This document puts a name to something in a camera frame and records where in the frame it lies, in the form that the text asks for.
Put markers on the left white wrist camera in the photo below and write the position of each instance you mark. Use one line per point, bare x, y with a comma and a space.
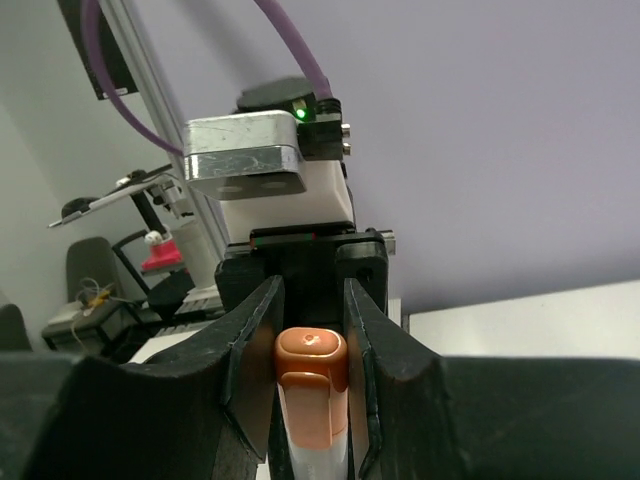
253, 165

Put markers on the orange-tip grey highlighter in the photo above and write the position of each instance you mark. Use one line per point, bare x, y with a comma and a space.
324, 464

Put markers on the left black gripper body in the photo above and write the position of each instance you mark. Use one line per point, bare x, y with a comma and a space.
313, 262

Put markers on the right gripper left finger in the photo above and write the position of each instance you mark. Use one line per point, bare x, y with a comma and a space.
200, 409

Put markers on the background red white object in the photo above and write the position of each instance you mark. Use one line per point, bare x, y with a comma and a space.
163, 250

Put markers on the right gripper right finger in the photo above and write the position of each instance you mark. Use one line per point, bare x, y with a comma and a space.
415, 414

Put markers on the orange highlighter cap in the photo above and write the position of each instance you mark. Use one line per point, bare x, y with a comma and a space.
313, 380

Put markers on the background office chair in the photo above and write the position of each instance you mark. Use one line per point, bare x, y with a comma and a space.
97, 316

